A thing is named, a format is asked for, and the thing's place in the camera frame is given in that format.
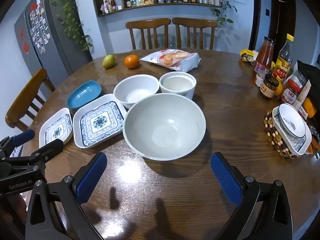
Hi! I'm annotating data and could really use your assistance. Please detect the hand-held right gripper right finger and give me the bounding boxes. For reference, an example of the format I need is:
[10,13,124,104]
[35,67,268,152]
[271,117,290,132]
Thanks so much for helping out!
[210,152,293,240]

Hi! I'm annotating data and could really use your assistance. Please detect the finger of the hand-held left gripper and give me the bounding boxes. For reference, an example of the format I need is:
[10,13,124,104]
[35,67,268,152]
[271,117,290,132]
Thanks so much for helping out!
[5,139,64,171]
[0,129,35,158]

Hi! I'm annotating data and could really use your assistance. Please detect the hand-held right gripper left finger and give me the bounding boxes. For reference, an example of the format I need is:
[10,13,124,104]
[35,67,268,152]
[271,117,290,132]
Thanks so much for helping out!
[25,152,108,240]

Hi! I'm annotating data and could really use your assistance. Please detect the small square patterned plate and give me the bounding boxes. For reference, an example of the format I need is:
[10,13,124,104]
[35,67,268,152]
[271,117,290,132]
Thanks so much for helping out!
[39,108,73,148]

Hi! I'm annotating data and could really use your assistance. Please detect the large square patterned plate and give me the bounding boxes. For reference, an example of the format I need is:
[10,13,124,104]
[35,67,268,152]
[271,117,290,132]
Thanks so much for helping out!
[73,94,127,149]

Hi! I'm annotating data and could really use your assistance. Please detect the blue oval dish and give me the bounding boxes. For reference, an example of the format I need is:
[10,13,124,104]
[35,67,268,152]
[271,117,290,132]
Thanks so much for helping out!
[67,80,102,109]

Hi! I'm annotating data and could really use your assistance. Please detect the large grey-white bowl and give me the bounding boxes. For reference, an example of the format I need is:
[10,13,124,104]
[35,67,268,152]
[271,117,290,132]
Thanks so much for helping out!
[122,93,207,161]

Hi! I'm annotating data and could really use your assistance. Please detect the medium white bowl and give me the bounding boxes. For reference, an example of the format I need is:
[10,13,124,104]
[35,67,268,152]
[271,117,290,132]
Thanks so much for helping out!
[113,74,160,110]

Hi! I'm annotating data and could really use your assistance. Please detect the small straight-sided white bowl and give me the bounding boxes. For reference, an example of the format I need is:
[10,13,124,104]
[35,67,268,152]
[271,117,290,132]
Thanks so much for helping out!
[159,72,197,100]

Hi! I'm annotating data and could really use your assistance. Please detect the wooden chair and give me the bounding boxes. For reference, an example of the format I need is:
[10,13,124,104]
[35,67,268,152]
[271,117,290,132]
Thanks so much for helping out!
[5,68,55,133]
[126,18,171,50]
[172,17,218,50]

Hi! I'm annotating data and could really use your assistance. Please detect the wooden bead trivet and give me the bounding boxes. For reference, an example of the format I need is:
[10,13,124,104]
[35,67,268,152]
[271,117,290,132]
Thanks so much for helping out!
[263,110,304,158]

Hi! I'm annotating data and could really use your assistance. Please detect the square plate blue rim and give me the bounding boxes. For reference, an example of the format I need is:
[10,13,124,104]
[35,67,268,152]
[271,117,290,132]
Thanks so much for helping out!
[271,105,313,155]

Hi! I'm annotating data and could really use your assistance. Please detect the white bowl dark rim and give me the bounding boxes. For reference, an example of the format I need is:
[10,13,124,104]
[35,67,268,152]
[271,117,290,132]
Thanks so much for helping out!
[278,103,307,138]

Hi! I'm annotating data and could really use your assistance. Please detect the grey refrigerator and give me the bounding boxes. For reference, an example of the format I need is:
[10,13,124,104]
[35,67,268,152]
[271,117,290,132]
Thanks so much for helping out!
[14,0,94,90]

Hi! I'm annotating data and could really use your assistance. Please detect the dark sauce jar black lid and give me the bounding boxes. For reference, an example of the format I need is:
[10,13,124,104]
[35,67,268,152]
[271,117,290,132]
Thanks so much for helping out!
[259,74,280,99]

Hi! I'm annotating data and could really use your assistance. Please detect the green pear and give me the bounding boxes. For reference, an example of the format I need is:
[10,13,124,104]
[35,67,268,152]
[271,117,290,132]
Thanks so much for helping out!
[101,54,116,69]

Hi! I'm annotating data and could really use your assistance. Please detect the chili sauce jar red lid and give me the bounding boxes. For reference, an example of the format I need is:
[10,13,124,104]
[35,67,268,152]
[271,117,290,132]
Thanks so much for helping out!
[280,79,302,105]

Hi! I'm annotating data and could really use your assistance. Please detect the cluster of fridge photo magnets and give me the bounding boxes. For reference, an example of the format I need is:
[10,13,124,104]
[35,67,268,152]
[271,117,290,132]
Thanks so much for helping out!
[29,0,50,54]

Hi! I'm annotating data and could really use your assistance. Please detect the orange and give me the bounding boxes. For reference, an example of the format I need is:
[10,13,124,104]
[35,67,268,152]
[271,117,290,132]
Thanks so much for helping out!
[124,54,140,69]

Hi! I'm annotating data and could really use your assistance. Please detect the trailing green plant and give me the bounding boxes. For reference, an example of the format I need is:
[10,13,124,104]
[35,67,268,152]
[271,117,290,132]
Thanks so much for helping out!
[214,0,238,30]
[45,0,94,53]

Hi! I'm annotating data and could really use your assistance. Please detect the yellow snack packet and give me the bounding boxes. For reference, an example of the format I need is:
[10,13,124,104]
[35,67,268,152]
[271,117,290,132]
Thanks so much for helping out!
[240,49,259,65]

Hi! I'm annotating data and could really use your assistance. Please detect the red sauce bottle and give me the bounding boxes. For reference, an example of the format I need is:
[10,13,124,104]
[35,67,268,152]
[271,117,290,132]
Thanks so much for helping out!
[254,37,275,84]

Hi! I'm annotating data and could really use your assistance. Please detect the white snack bag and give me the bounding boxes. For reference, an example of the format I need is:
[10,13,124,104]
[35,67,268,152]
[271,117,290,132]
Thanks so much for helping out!
[140,49,202,72]

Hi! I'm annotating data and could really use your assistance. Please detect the yellow-capped vinegar bottle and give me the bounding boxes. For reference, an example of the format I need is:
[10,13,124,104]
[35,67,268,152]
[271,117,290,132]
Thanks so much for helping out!
[271,34,294,83]

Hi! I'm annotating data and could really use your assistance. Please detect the black packaging bag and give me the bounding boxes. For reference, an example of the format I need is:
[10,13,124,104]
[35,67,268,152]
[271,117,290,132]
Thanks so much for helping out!
[297,60,320,105]

